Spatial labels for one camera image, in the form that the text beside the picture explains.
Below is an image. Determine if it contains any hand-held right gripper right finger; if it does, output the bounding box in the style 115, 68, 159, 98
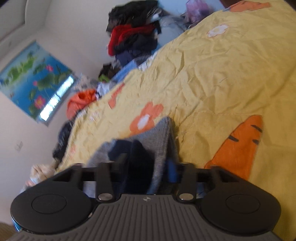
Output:
167, 159, 234, 202

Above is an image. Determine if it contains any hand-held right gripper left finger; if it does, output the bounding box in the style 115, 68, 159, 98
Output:
52, 162, 115, 202

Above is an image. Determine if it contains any navy sweater with grey collar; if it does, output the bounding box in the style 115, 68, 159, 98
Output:
83, 116, 184, 197

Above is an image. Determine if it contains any pile of dark and red clothes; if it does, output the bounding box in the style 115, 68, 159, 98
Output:
105, 0, 162, 66

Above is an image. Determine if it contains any dark patterned cloth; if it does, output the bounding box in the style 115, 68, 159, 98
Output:
52, 120, 78, 161

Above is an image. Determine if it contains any orange plastic bag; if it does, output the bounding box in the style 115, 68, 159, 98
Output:
67, 89, 98, 120

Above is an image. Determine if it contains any white crumpled paper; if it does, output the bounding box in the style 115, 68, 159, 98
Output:
95, 81, 117, 96

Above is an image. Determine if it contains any window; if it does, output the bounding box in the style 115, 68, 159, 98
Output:
38, 75, 77, 122

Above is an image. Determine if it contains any floral pillow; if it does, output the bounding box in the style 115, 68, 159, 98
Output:
75, 74, 99, 93

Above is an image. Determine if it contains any yellow carrot print quilt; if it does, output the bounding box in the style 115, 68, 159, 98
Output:
55, 0, 296, 239

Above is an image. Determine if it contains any dark brown bag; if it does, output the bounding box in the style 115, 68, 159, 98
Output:
98, 62, 121, 82

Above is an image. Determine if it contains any blue fleece blanket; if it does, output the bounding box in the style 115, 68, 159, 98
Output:
111, 54, 159, 82

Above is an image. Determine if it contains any lotus print window blind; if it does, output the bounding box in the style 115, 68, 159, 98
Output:
0, 41, 73, 120

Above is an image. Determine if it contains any clear plastic bag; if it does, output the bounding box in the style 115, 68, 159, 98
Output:
159, 15, 186, 36

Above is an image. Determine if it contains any pink plastic bag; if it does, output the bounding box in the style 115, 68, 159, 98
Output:
181, 0, 223, 29

